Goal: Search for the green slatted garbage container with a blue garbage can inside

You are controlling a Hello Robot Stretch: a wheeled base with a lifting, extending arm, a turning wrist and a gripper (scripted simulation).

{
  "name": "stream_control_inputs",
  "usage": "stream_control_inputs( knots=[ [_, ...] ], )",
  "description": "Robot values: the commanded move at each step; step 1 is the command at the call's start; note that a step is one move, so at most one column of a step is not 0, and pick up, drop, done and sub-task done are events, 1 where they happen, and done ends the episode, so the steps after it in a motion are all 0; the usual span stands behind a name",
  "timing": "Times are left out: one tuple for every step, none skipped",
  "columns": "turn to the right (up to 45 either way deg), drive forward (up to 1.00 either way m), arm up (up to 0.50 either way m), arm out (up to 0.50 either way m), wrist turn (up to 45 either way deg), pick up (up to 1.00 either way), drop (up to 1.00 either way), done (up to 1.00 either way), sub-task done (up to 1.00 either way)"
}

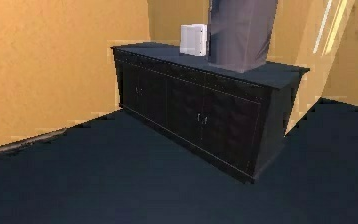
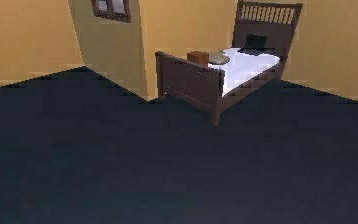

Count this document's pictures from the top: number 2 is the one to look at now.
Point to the dark brown wooden bed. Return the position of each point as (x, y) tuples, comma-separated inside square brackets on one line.
[(190, 83)]

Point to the brown box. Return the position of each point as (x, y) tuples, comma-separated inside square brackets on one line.
[(198, 57)]

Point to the black laptop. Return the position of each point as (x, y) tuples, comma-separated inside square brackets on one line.
[(256, 44)]

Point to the brown framed window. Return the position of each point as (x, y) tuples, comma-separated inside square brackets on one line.
[(112, 8)]

